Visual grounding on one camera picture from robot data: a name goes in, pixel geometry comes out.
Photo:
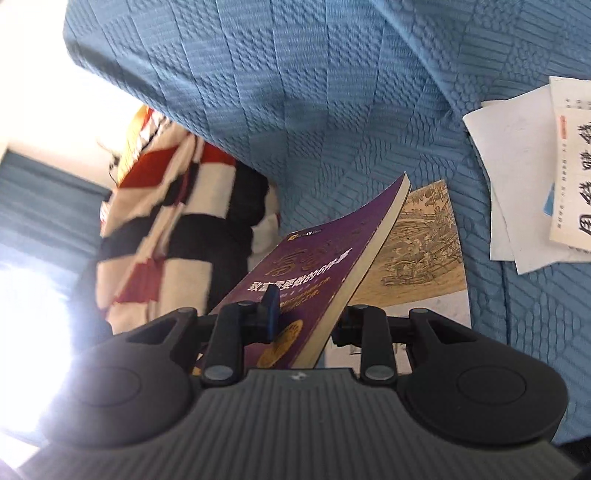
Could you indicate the beige painted-cover book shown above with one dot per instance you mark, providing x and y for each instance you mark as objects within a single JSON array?
[{"x": 415, "y": 240}]

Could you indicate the purple book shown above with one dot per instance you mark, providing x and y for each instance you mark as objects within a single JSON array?
[{"x": 314, "y": 258}]

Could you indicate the red black white striped blanket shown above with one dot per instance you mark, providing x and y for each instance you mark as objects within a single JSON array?
[{"x": 152, "y": 230}]

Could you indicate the blue curtain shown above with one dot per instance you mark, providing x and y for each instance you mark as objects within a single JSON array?
[{"x": 41, "y": 207}]

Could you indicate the white paper sheet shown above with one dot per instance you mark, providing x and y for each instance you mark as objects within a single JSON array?
[
  {"x": 521, "y": 240},
  {"x": 508, "y": 129}
]

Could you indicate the blue textured sofa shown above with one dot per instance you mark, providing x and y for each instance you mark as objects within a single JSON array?
[{"x": 300, "y": 92}]

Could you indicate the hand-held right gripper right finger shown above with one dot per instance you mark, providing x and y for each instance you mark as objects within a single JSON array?
[{"x": 351, "y": 323}]

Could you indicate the white book with orange label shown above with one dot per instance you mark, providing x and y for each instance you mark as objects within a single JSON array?
[{"x": 572, "y": 161}]

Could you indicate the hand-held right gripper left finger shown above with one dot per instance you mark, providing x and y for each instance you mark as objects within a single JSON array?
[{"x": 270, "y": 318}]

